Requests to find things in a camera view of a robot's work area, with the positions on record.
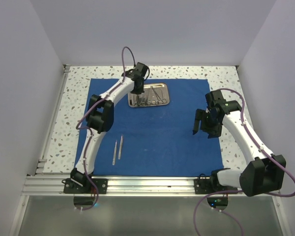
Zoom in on aluminium mounting rail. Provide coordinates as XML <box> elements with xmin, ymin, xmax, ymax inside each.
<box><xmin>21</xmin><ymin>172</ymin><xmax>281</xmax><ymax>197</ymax></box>

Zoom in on steel instrument tray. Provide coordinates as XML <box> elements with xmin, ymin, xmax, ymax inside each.
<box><xmin>127</xmin><ymin>82</ymin><xmax>170</xmax><ymax>108</ymax></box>

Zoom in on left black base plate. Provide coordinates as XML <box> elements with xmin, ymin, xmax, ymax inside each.
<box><xmin>61</xmin><ymin>178</ymin><xmax>108</xmax><ymax>194</ymax></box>

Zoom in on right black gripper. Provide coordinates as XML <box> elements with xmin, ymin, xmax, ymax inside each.
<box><xmin>193</xmin><ymin>108</ymin><xmax>222</xmax><ymax>139</ymax></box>

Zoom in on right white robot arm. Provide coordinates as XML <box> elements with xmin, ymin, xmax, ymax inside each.
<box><xmin>193</xmin><ymin>90</ymin><xmax>286</xmax><ymax>197</ymax></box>

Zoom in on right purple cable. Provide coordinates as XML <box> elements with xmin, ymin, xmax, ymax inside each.
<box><xmin>193</xmin><ymin>88</ymin><xmax>295</xmax><ymax>236</ymax></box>

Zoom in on surgical instruments in tray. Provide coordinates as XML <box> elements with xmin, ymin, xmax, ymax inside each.
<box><xmin>135</xmin><ymin>85</ymin><xmax>167</xmax><ymax>106</ymax></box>

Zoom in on purple cable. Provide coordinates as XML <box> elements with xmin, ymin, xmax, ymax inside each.
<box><xmin>75</xmin><ymin>46</ymin><xmax>138</xmax><ymax>211</ymax></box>
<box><xmin>193</xmin><ymin>88</ymin><xmax>295</xmax><ymax>236</ymax></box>

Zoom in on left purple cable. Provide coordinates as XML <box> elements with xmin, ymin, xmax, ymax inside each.
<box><xmin>75</xmin><ymin>46</ymin><xmax>138</xmax><ymax>211</ymax></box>

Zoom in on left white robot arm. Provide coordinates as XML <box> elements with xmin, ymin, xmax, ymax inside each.
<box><xmin>70</xmin><ymin>62</ymin><xmax>150</xmax><ymax>193</ymax></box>

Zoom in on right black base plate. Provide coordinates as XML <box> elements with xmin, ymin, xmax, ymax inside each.
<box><xmin>194</xmin><ymin>174</ymin><xmax>237</xmax><ymax>194</ymax></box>

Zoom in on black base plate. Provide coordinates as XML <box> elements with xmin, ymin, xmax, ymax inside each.
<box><xmin>61</xmin><ymin>178</ymin><xmax>108</xmax><ymax>194</ymax></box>
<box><xmin>194</xmin><ymin>174</ymin><xmax>237</xmax><ymax>194</ymax></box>

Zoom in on blue surgical cloth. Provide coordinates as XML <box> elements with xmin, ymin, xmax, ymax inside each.
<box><xmin>93</xmin><ymin>79</ymin><xmax>223</xmax><ymax>177</ymax></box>

